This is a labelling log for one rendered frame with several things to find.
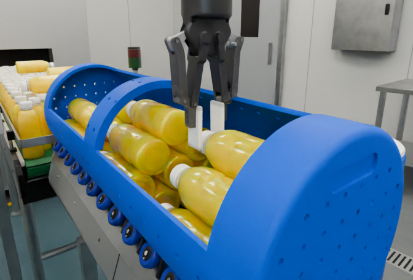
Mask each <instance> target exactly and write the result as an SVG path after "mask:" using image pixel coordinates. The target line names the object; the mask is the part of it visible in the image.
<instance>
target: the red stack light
mask: <svg viewBox="0 0 413 280"><path fill-rule="evenodd" d="M127 52H128V58H141V49H127Z"/></svg>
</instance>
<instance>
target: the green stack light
mask: <svg viewBox="0 0 413 280"><path fill-rule="evenodd" d="M128 67H129V68H142V67H141V58H128Z"/></svg>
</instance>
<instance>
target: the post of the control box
mask: <svg viewBox="0 0 413 280"><path fill-rule="evenodd" d="M0 233H1V238H2V244H3V247H4V253H5V256H6V261H7V267H8V270H9V276H10V280H23V278H22V272H21V268H20V262H19V259H18V253H17V247H16V244H15V238H14V233H13V229H12V223H11V219H10V214H9V208H8V204H7V198H6V193H5V189H4V184H3V180H2V174H1V169H0Z"/></svg>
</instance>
